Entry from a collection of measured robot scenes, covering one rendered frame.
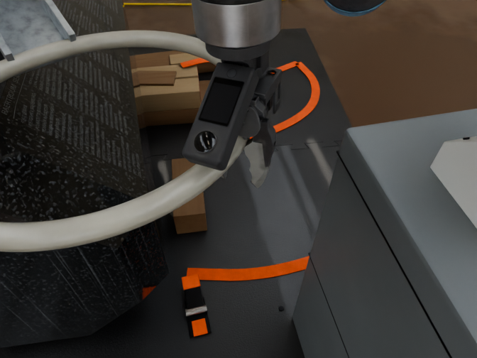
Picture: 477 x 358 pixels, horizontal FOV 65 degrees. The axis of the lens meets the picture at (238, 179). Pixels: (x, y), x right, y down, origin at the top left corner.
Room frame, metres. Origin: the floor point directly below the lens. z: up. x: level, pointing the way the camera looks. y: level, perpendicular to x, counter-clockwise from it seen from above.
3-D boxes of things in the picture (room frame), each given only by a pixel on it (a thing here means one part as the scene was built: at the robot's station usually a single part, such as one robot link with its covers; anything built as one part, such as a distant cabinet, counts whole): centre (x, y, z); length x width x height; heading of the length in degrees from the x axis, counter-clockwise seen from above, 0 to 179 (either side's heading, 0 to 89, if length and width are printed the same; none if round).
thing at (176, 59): (1.94, 0.27, 0.10); 0.25 x 0.10 x 0.01; 102
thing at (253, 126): (0.38, 0.00, 1.01); 0.09 x 0.08 x 0.12; 157
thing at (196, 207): (0.96, 0.20, 0.07); 0.30 x 0.12 x 0.12; 8
